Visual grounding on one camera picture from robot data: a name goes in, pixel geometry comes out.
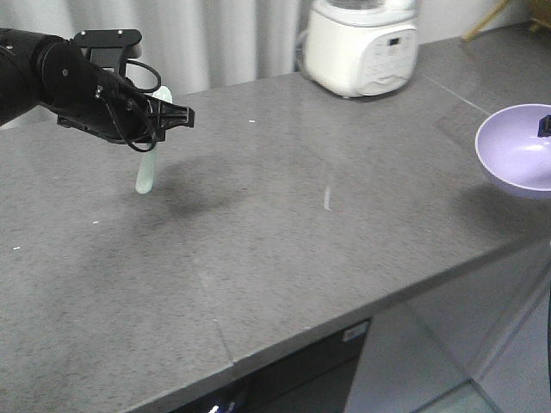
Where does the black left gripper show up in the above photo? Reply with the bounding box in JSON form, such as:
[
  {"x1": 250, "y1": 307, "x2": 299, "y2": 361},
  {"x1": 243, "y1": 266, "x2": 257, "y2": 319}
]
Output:
[{"x1": 55, "y1": 64, "x2": 195, "y2": 145}]

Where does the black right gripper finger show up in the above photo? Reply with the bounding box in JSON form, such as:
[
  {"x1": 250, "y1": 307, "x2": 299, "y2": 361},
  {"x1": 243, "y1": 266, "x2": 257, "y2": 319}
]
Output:
[{"x1": 537, "y1": 114, "x2": 551, "y2": 138}]

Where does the lilac plastic bowl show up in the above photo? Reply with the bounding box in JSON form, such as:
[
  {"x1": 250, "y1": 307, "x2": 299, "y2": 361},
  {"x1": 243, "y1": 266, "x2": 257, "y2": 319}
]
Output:
[{"x1": 474, "y1": 103, "x2": 550, "y2": 200}]

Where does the mint green plastic spoon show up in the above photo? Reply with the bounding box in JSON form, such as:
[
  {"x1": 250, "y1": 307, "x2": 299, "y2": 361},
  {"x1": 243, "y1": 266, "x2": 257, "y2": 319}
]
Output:
[{"x1": 135, "y1": 85, "x2": 173, "y2": 194}]

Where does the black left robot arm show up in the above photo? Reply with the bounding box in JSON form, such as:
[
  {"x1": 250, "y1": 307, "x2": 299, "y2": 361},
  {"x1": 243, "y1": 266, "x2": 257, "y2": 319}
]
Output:
[{"x1": 1, "y1": 28, "x2": 195, "y2": 152}]

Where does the white curtain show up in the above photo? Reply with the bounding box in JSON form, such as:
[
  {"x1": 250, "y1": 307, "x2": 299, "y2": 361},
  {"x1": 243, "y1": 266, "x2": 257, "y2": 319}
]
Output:
[{"x1": 1, "y1": 0, "x2": 311, "y2": 96}]

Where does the wooden rack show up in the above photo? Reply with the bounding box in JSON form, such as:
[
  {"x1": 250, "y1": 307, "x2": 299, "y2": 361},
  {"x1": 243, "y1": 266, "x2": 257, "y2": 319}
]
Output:
[{"x1": 461, "y1": 0, "x2": 550, "y2": 42}]

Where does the white rice cooker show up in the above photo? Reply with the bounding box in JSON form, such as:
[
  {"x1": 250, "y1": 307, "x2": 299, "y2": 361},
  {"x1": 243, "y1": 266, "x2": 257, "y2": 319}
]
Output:
[{"x1": 300, "y1": 1, "x2": 418, "y2": 98}]

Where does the grey cabinet door panel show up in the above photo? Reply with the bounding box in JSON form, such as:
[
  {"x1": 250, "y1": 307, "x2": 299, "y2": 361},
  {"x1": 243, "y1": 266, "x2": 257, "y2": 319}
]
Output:
[{"x1": 345, "y1": 242, "x2": 550, "y2": 412}]

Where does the black disinfection cabinet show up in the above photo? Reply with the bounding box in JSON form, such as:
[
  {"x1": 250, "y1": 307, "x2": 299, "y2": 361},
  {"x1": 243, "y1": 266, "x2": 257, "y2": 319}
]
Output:
[{"x1": 177, "y1": 318, "x2": 371, "y2": 412}]

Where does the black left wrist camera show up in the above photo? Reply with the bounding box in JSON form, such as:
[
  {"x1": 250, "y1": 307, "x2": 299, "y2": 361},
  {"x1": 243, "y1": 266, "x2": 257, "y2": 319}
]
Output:
[{"x1": 72, "y1": 28, "x2": 142, "y2": 76}]

